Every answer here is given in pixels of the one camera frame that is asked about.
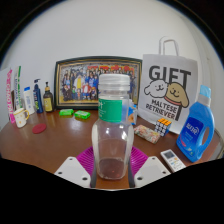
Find blue tissue pack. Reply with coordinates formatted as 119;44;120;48
128;103;139;126

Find white paper gift bag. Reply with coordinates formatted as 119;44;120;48
137;35;199;135

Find pink shuttlecock tube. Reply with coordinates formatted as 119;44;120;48
5;68;17;124

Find white remote control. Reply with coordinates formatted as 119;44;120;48
160;148;187;173

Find blue detergent bottle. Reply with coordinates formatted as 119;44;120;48
175;84;216;163

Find amber pump bottle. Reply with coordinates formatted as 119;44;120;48
42;81;55;113

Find patterned pouch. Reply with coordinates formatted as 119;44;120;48
133;124;162;145

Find clear green-labelled plastic bottle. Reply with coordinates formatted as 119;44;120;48
91;73;135;181

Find small green pack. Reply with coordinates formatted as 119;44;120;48
59;108;75;117
73;110;92;120

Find white bottle with blue cap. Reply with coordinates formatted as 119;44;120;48
23;86;36;115

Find flat round red coaster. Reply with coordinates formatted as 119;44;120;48
31;123;48;135

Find dark blue pump bottle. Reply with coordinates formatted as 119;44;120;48
32;78;44;114

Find framed group photo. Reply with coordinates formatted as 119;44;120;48
53;55;143;110

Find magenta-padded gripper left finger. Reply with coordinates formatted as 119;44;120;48
53;145;98;189

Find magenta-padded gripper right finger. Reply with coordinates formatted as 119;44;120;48
128;145;172;189

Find white and green shuttlecock tube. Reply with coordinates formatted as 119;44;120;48
13;65;26;111

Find colourful puzzle cube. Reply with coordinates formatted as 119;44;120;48
154;117;173;137

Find white cup with yellow handle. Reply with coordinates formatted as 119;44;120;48
13;107;31;129

